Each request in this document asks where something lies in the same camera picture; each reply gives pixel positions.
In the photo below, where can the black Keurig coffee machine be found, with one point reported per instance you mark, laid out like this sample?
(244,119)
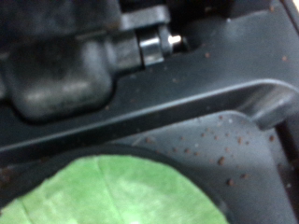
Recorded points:
(187,93)

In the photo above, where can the green-lidded coffee pod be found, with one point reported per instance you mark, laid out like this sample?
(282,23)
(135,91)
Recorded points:
(118,193)

